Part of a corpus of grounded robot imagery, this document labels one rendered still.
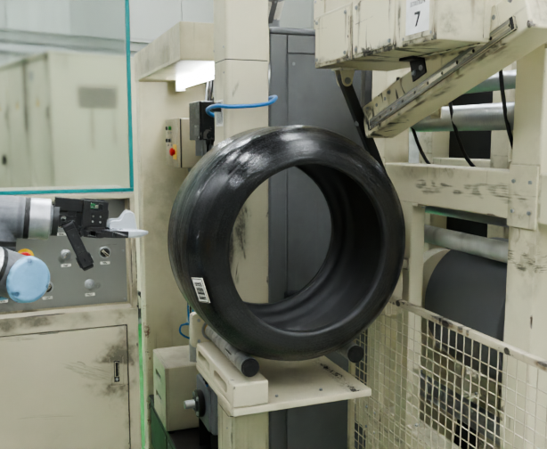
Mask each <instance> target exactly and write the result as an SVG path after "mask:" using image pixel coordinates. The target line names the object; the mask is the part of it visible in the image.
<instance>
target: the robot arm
mask: <svg viewBox="0 0 547 449"><path fill-rule="evenodd" d="M108 206H109V202H107V201H105V200H97V199H86V198H82V199H72V198H62V197H58V196H55V197H54V204H53V205H52V200H51V199H42V198H28V197H18V196H7V195H0V300H6V299H11V300H14V301H15V302H18V303H31V302H34V301H36V300H38V299H40V298H41V297H42V296H43V295H44V294H45V292H46V291H47V289H48V286H49V282H50V273H49V270H48V267H47V266H46V264H45V263H44V262H43V261H42V260H40V259H38V258H37V257H33V256H25V255H22V254H20V253H17V252H15V251H16V241H17V238H19V239H37V240H48V239H49V234H51V236H57V232H58V226H61V227H62V228H63V230H64V232H65V233H66V235H67V237H68V239H69V242H70V244H71V246H72V248H73V249H74V252H75V254H76V256H77V257H76V260H77V264H78V265H79V267H80V268H82V269H83V270H84V271H86V270H88V269H91V268H93V267H94V264H93V262H94V261H93V257H92V255H90V253H89V252H87V251H86V248H85V245H84V243H83V242H82V240H81V238H80V237H82V236H84V237H88V238H104V237H105V238H141V237H143V236H144V235H146V234H148V231H144V230H137V227H136V221H135V214H134V213H133V212H131V211H130V210H124V211H123V212H122V214H121V215H120V217H119V218H111V219H109V220H108V221H107V219H108V217H109V210H108ZM62 216H65V217H66V219H65V218H62V219H61V217H62ZM106 225H107V226H106Z"/></svg>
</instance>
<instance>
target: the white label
mask: <svg viewBox="0 0 547 449"><path fill-rule="evenodd" d="M192 283H193V286H194V289H195V291H196V294H197V297H198V300H199V302H204V303H210V301H209V298H208V293H207V291H206V287H205V284H204V281H203V279H202V278H192Z"/></svg>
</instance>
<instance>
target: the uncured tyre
mask: <svg viewBox="0 0 547 449"><path fill-rule="evenodd" d="M289 167H297V168H298V169H300V170H302V171H303V172H304V173H306V174H307V175H308V176H310V177H311V178H312V179H313V180H314V182H315V183H316V184H317V185H318V187H319V188H320V190H321V191H322V194H323V196H324V198H325V199H326V202H327V204H328V207H329V211H330V214H331V242H330V246H329V250H328V253H327V256H326V258H325V259H324V262H323V264H322V266H321V268H320V270H319V271H318V273H317V274H316V275H315V277H314V278H313V279H312V280H311V281H310V282H309V283H308V284H307V285H306V286H305V287H304V288H303V289H301V290H300V291H298V292H297V293H295V294H293V295H292V296H290V297H288V298H285V299H282V300H279V301H275V302H271V303H263V304H258V303H250V302H245V301H242V299H241V297H240V295H239V293H238V291H237V290H236V288H235V285H234V283H233V278H232V274H231V269H230V262H229V247H230V239H231V235H232V230H233V226H234V223H235V220H236V218H237V216H238V214H239V212H240V210H241V208H242V206H243V204H244V203H245V201H246V200H247V198H248V197H249V196H250V194H251V193H252V192H253V191H255V190H256V188H257V187H258V186H259V185H260V184H261V183H263V182H264V181H265V180H266V179H268V178H269V177H271V176H273V175H275V174H277V173H278V172H280V171H283V170H284V169H287V168H289ZM167 248H168V256H169V261H170V265H171V269H172V272H173V275H174V277H175V280H176V284H177V286H178V288H179V290H180V291H181V293H182V295H183V296H184V298H185V300H186V301H187V303H188V304H189V305H190V307H191V308H192V309H193V310H194V312H195V313H196V314H197V315H198V316H199V317H200V318H201V319H202V320H203V321H204V322H205V323H206V324H207V325H208V326H209V327H210V328H211V329H212V330H213V331H214V332H215V333H216V334H217V335H219V336H220V337H221V338H222V339H224V340H225V341H226V342H228V343H229V344H231V345H232V346H234V347H236V348H238V349H240V350H241V351H243V352H245V353H248V354H250V355H254V356H257V357H261V358H265V359H269V360H276V361H304V360H309V359H314V358H317V357H320V356H323V355H327V354H330V353H332V352H334V351H336V350H338V349H340V348H342V347H344V346H345V345H347V344H349V343H350V342H352V341H353V340H354V339H356V338H357V337H359V336H360V335H361V334H362V333H363V332H364V331H366V330H367V329H368V328H369V327H370V326H371V324H372V323H373V322H374V321H375V320H376V319H377V317H378V316H379V315H380V313H381V312H382V310H383V309H384V307H385V306H386V304H387V303H388V301H389V300H390V298H391V296H392V294H393V292H394V289H395V287H396V284H397V282H398V279H399V276H400V273H401V270H402V266H403V262H404V250H405V225H404V214H403V210H402V206H401V203H400V199H399V198H398V195H397V192H396V189H395V187H394V185H393V184H392V182H391V180H390V178H389V176H388V174H387V173H386V171H385V170H384V169H383V167H382V166H381V165H380V163H379V162H378V161H377V160H376V159H375V158H374V157H373V156H372V155H371V154H370V153H369V152H368V151H366V150H365V149H364V148H362V147H361V146H360V145H358V144H357V143H355V142H354V141H352V140H350V139H349V138H347V137H345V136H344V135H341V134H339V133H336V132H334V131H331V130H329V129H326V128H322V127H313V126H303V125H295V126H277V127H258V128H253V129H250V130H247V131H243V132H241V133H238V134H236V135H233V136H231V137H229V138H227V139H225V140H223V141H222V142H221V143H219V144H218V145H216V146H215V147H213V148H212V149H211V150H210V151H208V152H207V153H206V154H205V155H204V156H203V157H202V158H201V159H200V160H199V161H198V162H197V163H196V164H195V165H194V167H193V168H192V169H191V171H190V172H189V174H188V175H187V177H186V178H185V179H184V181H183V183H182V185H181V187H180V189H179V191H178V193H177V195H176V198H175V201H174V204H173V207H172V210H171V214H170V218H169V224H168V232H167ZM192 278H202V279H203V281H204V284H205V287H206V291H207V293H208V298H209V301H210V303H204V302H199V300H198V297H197V294H196V291H195V289H194V286H193V283H192Z"/></svg>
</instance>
